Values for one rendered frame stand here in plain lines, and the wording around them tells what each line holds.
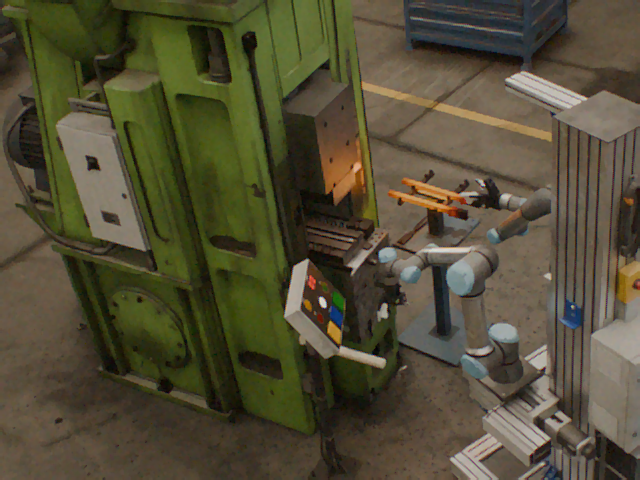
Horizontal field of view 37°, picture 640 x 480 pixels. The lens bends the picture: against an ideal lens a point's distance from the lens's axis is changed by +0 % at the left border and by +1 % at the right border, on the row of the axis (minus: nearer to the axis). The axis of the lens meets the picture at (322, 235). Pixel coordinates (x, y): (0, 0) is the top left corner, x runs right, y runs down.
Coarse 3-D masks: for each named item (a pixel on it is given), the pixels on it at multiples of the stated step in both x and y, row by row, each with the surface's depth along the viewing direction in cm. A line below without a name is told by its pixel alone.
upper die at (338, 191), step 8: (352, 168) 440; (344, 176) 435; (352, 176) 442; (336, 184) 430; (344, 184) 436; (352, 184) 443; (304, 192) 438; (312, 192) 435; (336, 192) 431; (344, 192) 438; (312, 200) 438; (320, 200) 435; (328, 200) 433; (336, 200) 433
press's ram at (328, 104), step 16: (304, 80) 429; (320, 80) 427; (304, 96) 417; (320, 96) 415; (336, 96) 413; (288, 112) 407; (304, 112) 405; (320, 112) 404; (336, 112) 416; (304, 128) 408; (320, 128) 407; (336, 128) 419; (352, 128) 432; (304, 144) 413; (320, 144) 410; (336, 144) 422; (352, 144) 435; (304, 160) 419; (320, 160) 414; (336, 160) 425; (352, 160) 438; (304, 176) 425; (320, 176) 419; (336, 176) 428; (320, 192) 425
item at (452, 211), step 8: (392, 192) 486; (400, 192) 485; (408, 200) 480; (416, 200) 477; (424, 200) 476; (432, 208) 473; (440, 208) 470; (448, 208) 468; (456, 208) 465; (456, 216) 467; (464, 216) 464
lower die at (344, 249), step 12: (324, 228) 467; (336, 228) 467; (312, 240) 462; (324, 240) 461; (336, 240) 460; (348, 240) 457; (360, 240) 463; (312, 252) 459; (324, 252) 455; (336, 252) 454; (348, 252) 454
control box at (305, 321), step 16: (304, 272) 409; (304, 288) 401; (320, 288) 413; (288, 304) 398; (304, 304) 394; (320, 304) 406; (288, 320) 393; (304, 320) 392; (304, 336) 398; (320, 336) 397; (320, 352) 402; (336, 352) 401
